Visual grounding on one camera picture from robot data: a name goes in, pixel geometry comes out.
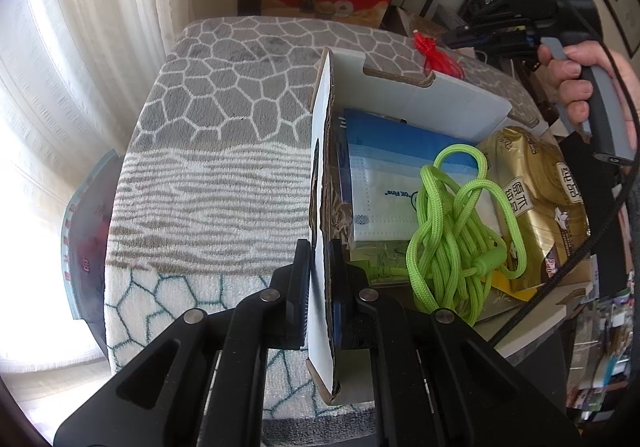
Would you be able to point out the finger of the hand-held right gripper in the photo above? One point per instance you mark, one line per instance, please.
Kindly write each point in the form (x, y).
(480, 33)
(515, 52)

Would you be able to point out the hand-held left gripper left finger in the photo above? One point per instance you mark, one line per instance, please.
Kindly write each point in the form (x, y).
(300, 292)

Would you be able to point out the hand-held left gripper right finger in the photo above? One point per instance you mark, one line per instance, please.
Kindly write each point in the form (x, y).
(336, 299)

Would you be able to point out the white cardboard tray box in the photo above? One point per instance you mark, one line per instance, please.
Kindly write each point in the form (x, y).
(380, 62)

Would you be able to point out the clear bag of face masks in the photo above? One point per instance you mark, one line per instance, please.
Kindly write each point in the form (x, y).
(385, 177)

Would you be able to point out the gold foil tea bag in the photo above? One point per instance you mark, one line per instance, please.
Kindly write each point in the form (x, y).
(540, 207)

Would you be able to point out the yellow booklet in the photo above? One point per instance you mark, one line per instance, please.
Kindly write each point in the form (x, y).
(522, 295)

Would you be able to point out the person's right hand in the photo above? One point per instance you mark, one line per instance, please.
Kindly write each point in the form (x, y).
(572, 87)

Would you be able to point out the cream curtain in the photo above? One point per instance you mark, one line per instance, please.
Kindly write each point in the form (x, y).
(75, 77)

